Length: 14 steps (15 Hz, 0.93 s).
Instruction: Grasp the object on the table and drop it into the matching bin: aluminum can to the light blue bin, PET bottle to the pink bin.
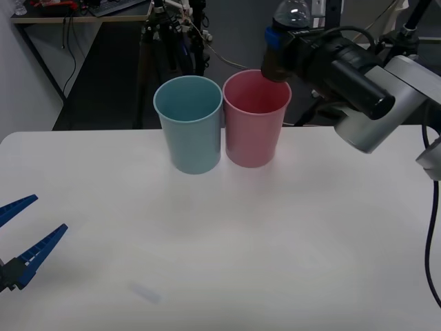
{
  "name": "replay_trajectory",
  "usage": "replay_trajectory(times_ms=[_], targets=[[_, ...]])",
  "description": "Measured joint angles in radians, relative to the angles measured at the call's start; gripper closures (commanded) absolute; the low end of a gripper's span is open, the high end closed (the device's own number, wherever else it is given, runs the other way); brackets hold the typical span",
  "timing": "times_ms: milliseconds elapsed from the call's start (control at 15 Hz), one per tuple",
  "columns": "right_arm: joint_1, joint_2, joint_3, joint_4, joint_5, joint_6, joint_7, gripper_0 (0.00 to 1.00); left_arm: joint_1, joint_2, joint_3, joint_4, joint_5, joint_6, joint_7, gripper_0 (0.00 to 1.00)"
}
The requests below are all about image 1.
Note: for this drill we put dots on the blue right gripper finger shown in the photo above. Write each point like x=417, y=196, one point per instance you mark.
x=272, y=37

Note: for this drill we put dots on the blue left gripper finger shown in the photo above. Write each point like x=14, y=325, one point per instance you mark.
x=38, y=253
x=15, y=208

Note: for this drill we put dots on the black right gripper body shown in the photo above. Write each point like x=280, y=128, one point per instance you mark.
x=299, y=55

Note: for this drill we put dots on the clear bottle with dark drink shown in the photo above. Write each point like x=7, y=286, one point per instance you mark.
x=274, y=65

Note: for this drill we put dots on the silver and black right arm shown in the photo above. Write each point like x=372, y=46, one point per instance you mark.
x=372, y=89

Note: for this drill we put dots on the pink plastic bin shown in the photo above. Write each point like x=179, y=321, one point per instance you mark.
x=253, y=138

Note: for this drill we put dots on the pale blue plastic bin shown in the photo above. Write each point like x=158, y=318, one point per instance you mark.
x=193, y=141

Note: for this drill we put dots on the black keyboard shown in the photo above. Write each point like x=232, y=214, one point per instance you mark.
x=117, y=7

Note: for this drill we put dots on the dark desk with pale edge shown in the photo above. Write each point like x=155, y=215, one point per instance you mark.
x=51, y=18

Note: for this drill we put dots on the small clear plastic bottle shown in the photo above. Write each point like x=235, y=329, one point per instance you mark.
x=20, y=7

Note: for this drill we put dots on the black camera tripod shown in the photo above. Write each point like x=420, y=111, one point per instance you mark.
x=172, y=41

